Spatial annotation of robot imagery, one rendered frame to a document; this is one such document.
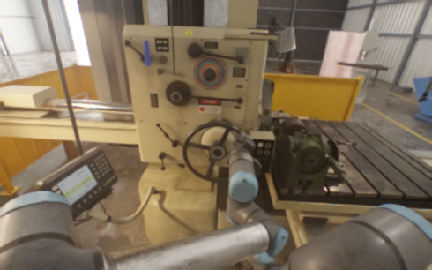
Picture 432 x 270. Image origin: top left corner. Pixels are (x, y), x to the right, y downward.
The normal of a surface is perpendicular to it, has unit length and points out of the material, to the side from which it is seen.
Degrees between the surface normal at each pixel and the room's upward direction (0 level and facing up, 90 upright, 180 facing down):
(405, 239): 25
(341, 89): 90
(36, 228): 18
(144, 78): 90
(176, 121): 90
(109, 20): 90
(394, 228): 5
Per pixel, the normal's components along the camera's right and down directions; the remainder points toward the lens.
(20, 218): 0.04, -0.88
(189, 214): -0.05, 0.46
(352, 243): -0.44, -0.76
